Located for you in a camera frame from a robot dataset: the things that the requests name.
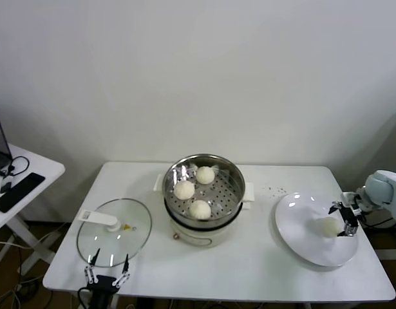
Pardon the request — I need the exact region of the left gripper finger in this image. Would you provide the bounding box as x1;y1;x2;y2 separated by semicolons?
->
84;247;100;285
112;253;131;288

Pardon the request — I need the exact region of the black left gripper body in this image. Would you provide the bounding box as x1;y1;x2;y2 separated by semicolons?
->
89;274;120;309

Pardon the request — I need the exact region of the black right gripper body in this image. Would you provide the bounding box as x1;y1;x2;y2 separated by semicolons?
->
341;207;359;238

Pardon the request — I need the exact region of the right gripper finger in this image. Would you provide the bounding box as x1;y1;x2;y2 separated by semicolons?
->
336;225;358;238
328;201;345;216

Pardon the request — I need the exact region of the white steamed baozi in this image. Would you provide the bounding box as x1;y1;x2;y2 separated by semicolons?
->
315;217;341;238
196;166;215;185
188;199;212;220
174;180;196;200

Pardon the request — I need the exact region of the perforated steel steamer basket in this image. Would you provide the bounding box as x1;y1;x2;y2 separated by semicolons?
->
162;153;247;228

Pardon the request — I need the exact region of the white round plate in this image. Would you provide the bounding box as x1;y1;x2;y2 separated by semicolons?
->
274;192;359;267

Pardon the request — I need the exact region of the white electric pot base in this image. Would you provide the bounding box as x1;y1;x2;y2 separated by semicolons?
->
154;173;256;248

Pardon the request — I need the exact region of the flat black phone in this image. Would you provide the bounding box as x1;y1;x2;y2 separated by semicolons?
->
0;172;46;213

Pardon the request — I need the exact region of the white side table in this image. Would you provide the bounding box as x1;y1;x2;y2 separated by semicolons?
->
0;141;67;274

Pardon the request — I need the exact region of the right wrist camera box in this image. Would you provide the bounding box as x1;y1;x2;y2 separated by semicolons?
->
341;192;358;207

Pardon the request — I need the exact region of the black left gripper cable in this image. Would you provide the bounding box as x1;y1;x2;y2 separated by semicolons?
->
77;286;92;306

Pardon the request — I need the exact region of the black wall cable with plug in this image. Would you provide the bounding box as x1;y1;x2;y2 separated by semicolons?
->
361;217;396;230

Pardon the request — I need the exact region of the glass lid with white handle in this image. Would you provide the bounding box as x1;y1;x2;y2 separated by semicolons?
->
77;198;153;267

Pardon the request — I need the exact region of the white floor cable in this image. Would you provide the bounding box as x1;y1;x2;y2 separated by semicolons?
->
0;221;68;250

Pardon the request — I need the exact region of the black looped cable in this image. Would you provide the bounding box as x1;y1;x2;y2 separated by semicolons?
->
0;155;32;178

